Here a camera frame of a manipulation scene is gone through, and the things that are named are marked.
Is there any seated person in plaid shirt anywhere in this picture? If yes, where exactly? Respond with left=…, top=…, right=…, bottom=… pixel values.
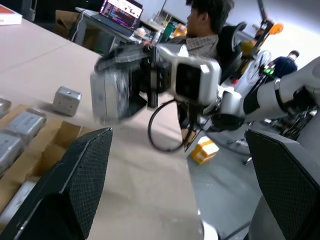
left=142, top=0, right=236, bottom=62

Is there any person in dark shirt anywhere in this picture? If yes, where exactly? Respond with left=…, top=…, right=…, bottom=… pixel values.
left=271, top=49, right=299, bottom=79

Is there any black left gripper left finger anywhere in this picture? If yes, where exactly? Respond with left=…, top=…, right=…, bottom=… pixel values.
left=0, top=127, right=113, bottom=240

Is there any grey metal desk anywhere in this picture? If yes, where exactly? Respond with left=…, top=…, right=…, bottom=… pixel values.
left=74, top=6, right=141, bottom=57

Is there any silver box camera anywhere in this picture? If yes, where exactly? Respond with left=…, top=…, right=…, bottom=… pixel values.
left=0, top=98, right=12, bottom=119
left=0, top=180, right=40, bottom=227
left=51, top=86, right=83, bottom=117
left=89, top=66, right=148, bottom=125
left=0, top=131, right=25, bottom=174
left=4, top=111, right=48, bottom=141

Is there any green bottle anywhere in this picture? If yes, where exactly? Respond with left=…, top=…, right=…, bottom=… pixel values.
left=163, top=21, right=177, bottom=43

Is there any silver robot body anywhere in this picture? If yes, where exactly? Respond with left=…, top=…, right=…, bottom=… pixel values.
left=198, top=117, right=320, bottom=240

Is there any open laptop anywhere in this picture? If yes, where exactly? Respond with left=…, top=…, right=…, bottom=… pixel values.
left=90, top=0, right=144, bottom=38

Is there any brown cardboard box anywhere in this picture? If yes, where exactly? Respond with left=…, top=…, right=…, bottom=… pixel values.
left=54, top=9, right=81, bottom=40

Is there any black stand with orange part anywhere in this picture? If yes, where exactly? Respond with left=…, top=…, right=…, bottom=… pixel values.
left=248, top=0, right=285, bottom=60

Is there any yellow cardboard box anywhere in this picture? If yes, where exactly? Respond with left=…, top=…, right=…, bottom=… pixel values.
left=189, top=136, right=221, bottom=165

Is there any black office chair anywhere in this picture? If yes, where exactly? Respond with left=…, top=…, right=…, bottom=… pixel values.
left=216, top=22, right=248, bottom=85

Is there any cardboard divider tray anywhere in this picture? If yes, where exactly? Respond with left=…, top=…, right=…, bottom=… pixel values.
left=0, top=104, right=101, bottom=216

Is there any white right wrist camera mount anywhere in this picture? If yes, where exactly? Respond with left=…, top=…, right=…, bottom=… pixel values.
left=156, top=44, right=222, bottom=104

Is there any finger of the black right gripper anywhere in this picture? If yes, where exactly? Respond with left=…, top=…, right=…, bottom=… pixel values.
left=94, top=46, right=153, bottom=73
left=127, top=67, right=148, bottom=118

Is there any red and white flat box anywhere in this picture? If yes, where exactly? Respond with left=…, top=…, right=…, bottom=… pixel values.
left=0, top=4, right=23, bottom=26

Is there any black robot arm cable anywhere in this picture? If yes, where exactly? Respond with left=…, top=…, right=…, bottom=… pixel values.
left=147, top=98, right=198, bottom=153

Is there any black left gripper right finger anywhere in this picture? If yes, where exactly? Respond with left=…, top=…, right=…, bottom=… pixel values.
left=244, top=128, right=320, bottom=240

